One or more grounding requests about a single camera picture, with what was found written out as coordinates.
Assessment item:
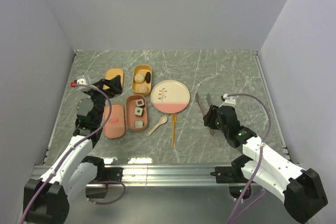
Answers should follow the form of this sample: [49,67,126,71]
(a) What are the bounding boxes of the pink lunch box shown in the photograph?
[125,94,148,132]

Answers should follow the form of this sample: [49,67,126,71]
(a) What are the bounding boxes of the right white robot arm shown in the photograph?
[203,105,328,223]

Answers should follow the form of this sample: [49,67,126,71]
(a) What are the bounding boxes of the pink lunch box lid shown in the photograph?
[103,104,125,139]

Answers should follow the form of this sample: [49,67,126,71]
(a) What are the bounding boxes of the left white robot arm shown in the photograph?
[19,75,123,223]

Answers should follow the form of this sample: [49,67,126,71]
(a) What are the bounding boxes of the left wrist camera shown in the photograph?
[70,74,91,90]

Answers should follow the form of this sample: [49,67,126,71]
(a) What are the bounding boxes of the metal tongs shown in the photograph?
[195,92,215,136]

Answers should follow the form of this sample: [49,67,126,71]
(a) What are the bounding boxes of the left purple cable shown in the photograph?
[19,83,126,224]

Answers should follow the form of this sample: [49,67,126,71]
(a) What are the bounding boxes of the red sushi roll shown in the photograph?
[135,99,145,108]

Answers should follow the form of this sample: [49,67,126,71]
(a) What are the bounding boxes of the purple cable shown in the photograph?
[19,83,126,224]
[227,93,271,224]

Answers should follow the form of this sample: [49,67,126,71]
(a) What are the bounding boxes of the beige spoon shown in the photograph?
[146,116,167,136]

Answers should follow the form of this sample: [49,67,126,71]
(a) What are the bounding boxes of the pink and cream plate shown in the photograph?
[151,80,190,114]

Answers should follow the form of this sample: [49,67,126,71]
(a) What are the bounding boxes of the orange lunch box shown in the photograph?
[132,65,153,96]

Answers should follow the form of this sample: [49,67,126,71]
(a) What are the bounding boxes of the green sushi roll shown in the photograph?
[134,106,144,117]

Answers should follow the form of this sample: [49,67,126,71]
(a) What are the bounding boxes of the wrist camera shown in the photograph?
[220,93,236,106]
[70,74,91,90]

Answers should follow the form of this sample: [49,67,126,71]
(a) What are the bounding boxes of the orange lunch box lid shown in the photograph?
[103,68,124,98]

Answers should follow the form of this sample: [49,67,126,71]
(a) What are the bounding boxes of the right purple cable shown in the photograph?
[227,93,271,224]

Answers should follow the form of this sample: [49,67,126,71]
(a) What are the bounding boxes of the black sea cucumber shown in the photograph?
[145,72,151,83]

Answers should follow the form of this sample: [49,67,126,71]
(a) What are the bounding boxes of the steamed bun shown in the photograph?
[134,73,145,84]
[138,85,149,93]

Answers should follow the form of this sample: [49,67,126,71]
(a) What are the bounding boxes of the orange plastic fork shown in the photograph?
[171,113,177,148]

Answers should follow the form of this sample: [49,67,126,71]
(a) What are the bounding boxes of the yellow sushi roll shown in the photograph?
[134,120,144,129]

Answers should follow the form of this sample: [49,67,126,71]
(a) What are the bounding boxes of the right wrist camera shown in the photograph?
[220,93,236,106]

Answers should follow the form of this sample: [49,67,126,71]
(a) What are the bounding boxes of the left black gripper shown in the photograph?
[86,75,122,124]

